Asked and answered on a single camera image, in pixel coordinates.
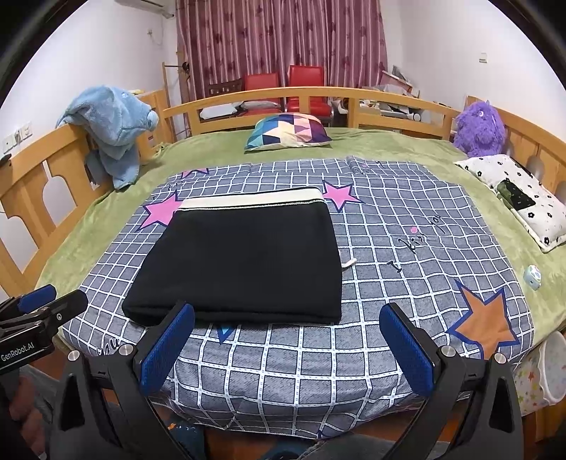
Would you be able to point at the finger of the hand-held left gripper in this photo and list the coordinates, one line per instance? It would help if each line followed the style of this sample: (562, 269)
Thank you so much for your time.
(37, 297)
(62, 309)

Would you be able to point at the black pants with white stripe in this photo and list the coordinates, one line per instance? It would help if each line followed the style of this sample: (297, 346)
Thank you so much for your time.
(247, 261)

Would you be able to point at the white air conditioner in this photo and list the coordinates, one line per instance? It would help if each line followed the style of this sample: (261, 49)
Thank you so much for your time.
(148, 3)

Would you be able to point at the white folded cloths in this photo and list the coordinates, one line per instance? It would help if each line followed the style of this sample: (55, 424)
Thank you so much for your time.
(221, 111)

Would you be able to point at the grey checked blanket with stars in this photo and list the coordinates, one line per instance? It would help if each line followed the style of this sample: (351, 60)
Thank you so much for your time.
(398, 274)

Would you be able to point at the maroon patterned curtain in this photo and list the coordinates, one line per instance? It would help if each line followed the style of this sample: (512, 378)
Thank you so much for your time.
(283, 35)

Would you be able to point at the white floral pillow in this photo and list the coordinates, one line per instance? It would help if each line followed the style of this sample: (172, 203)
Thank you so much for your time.
(539, 221)

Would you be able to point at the wooden rack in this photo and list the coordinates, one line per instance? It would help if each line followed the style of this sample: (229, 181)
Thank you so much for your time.
(166, 88)

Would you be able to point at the person's left hand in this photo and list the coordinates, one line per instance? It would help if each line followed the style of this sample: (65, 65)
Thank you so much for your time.
(26, 415)

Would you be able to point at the red chair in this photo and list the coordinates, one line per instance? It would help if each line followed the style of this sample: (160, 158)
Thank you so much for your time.
(261, 86)
(305, 77)

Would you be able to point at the pile of clutter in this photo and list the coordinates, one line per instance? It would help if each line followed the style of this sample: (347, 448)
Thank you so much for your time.
(393, 86)

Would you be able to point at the star printed bin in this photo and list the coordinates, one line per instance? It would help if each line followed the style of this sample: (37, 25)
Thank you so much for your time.
(537, 376)

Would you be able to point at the wooden bed frame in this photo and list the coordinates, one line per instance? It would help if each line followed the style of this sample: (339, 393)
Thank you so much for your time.
(389, 146)
(26, 177)

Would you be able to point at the dark wooden chair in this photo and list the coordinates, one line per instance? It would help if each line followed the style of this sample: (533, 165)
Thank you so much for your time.
(225, 87)

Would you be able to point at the purple plush toy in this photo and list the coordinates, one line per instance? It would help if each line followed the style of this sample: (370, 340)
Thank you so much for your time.
(480, 130)

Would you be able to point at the white wall switches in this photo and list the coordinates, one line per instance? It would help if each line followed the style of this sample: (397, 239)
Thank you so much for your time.
(17, 136)

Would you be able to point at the blue plush toy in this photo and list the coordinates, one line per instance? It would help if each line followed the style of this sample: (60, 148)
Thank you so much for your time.
(115, 128)

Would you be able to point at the small pale blue toy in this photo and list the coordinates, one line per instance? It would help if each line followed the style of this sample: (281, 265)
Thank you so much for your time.
(533, 276)

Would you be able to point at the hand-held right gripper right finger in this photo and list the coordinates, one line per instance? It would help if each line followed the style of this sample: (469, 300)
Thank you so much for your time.
(407, 349)

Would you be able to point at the geometric patterned pillow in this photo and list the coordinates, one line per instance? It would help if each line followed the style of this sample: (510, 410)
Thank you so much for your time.
(287, 130)

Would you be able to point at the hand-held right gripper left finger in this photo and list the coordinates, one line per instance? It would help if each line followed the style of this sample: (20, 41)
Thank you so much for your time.
(168, 345)

